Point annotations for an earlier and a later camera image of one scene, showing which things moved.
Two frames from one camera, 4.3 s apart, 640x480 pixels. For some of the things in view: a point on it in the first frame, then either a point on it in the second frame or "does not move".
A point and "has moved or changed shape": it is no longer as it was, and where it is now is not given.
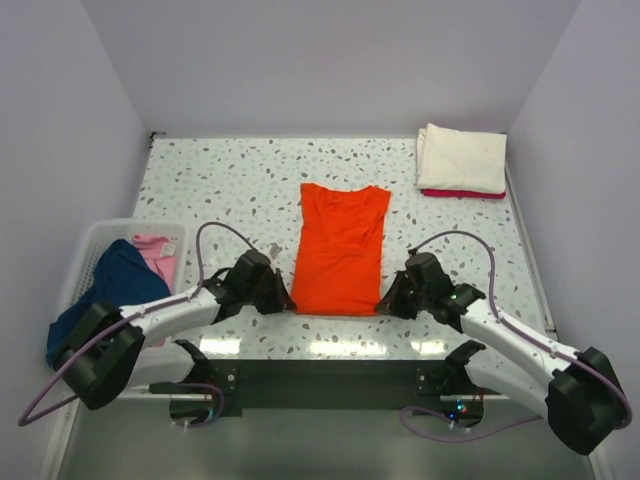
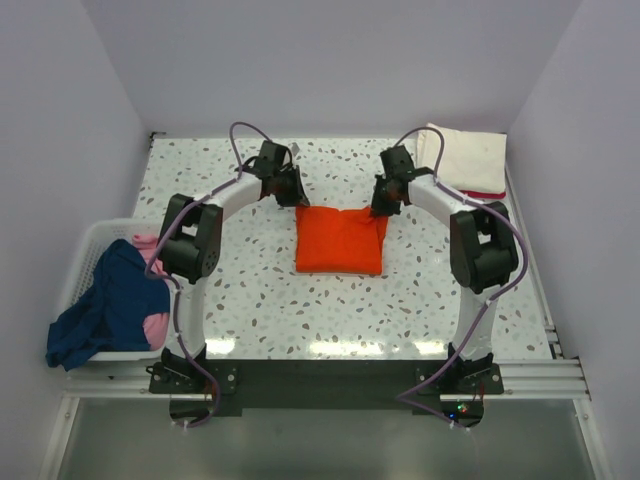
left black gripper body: x=266 y=296 to x=287 y=192
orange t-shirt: x=339 y=250 has moved or changed shape
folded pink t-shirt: x=462 y=193 does not move
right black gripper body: x=405 y=300 to x=382 y=201
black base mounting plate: x=438 y=387 does not move
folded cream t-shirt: x=463 y=161 does not move
